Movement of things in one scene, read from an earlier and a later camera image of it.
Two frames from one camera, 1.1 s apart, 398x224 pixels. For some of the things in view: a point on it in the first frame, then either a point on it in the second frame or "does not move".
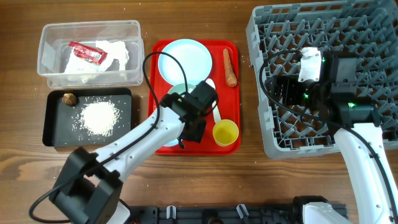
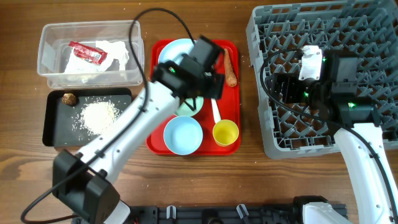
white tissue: (114, 50) does not move
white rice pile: (98, 117) does not move
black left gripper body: (196, 130) to (214, 85)
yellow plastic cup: (225, 132) does not move
